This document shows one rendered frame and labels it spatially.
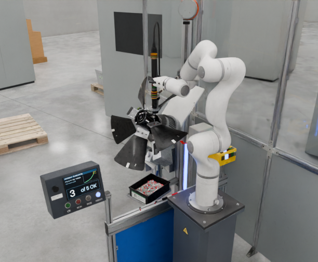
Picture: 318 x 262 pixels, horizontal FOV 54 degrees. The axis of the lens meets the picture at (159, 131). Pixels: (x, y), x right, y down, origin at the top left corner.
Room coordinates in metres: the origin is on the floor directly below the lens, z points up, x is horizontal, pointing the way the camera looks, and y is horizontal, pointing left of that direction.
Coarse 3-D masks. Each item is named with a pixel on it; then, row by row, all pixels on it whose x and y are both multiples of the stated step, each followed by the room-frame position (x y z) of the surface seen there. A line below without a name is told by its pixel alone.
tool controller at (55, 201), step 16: (48, 176) 1.22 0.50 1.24; (64, 176) 1.22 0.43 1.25; (80, 176) 1.25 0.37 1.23; (96, 176) 1.29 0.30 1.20; (48, 192) 1.16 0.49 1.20; (64, 192) 1.19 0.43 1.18; (80, 192) 1.23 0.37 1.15; (48, 208) 1.19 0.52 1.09; (64, 208) 1.17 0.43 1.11; (80, 208) 1.20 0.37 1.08
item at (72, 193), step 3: (69, 189) 1.21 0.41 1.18; (72, 189) 1.21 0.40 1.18; (75, 189) 1.22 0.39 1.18; (69, 192) 1.20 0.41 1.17; (72, 192) 1.21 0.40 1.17; (75, 192) 1.21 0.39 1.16; (69, 195) 1.20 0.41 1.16; (72, 195) 1.20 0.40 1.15; (75, 195) 1.21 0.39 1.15; (69, 198) 1.19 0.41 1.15; (72, 198) 1.20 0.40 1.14
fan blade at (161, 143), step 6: (156, 126) 1.92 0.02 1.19; (162, 126) 1.92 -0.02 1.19; (156, 132) 1.85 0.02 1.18; (162, 132) 1.85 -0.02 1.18; (168, 132) 1.85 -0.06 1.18; (174, 132) 1.84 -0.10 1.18; (180, 132) 1.83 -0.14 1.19; (186, 132) 1.82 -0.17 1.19; (156, 138) 1.80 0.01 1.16; (162, 138) 1.79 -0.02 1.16; (168, 138) 1.78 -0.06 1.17; (174, 138) 1.78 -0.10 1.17; (180, 138) 1.77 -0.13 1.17; (156, 144) 1.75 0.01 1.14; (162, 144) 1.75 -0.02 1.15; (168, 144) 1.74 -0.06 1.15
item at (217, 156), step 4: (224, 152) 1.77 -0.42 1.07; (228, 152) 1.78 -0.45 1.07; (208, 156) 1.81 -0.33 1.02; (212, 156) 1.79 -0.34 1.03; (216, 156) 1.76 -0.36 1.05; (220, 156) 1.75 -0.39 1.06; (224, 156) 1.77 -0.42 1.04; (232, 156) 1.81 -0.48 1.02; (220, 160) 1.75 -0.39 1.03; (224, 160) 1.77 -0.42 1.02; (228, 160) 1.79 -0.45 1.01; (232, 160) 1.81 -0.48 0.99; (220, 164) 1.75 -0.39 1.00; (224, 164) 1.77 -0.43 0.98
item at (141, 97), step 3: (144, 78) 2.30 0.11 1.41; (144, 81) 2.27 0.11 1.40; (141, 84) 2.33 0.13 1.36; (144, 84) 2.24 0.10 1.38; (141, 87) 2.31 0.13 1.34; (144, 87) 2.21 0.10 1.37; (141, 90) 2.29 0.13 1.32; (144, 90) 2.19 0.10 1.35; (141, 93) 2.27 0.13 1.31; (144, 93) 2.18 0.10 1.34; (138, 96) 2.36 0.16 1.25; (141, 96) 2.26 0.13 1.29; (144, 96) 2.16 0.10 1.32; (141, 99) 2.26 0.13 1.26; (141, 102) 2.27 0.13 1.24; (144, 102) 2.13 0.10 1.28
